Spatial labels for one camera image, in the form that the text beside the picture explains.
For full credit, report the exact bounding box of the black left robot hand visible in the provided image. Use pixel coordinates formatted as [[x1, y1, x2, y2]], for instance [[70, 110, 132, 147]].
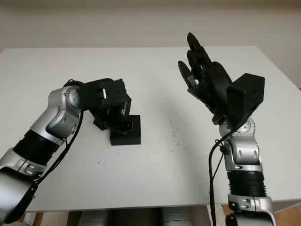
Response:
[[88, 103, 122, 131]]

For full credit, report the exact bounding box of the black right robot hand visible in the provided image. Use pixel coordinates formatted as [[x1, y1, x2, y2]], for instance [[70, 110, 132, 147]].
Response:
[[177, 32, 234, 125]]

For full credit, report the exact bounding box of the grey robot lower body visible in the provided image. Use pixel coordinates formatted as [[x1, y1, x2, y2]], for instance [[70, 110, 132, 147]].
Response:
[[67, 205, 209, 226]]

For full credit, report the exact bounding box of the white table leg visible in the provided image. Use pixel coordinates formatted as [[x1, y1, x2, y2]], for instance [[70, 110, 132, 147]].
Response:
[[23, 211, 39, 226]]

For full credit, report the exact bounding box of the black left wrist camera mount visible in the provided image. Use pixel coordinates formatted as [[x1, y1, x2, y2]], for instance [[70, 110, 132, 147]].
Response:
[[79, 78, 129, 108]]

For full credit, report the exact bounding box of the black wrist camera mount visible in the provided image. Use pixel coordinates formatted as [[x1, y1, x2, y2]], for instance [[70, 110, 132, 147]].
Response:
[[226, 73, 266, 127], [79, 78, 129, 108]]

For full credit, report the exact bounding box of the black camera box base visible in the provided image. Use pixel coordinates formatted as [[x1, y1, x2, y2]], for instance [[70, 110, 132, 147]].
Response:
[[110, 114, 142, 146]]

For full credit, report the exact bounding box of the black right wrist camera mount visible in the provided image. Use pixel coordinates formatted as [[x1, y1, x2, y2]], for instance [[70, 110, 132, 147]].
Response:
[[226, 73, 266, 127]]

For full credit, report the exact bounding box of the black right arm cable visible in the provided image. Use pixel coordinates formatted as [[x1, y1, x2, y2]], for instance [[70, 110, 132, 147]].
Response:
[[207, 126, 238, 226]]

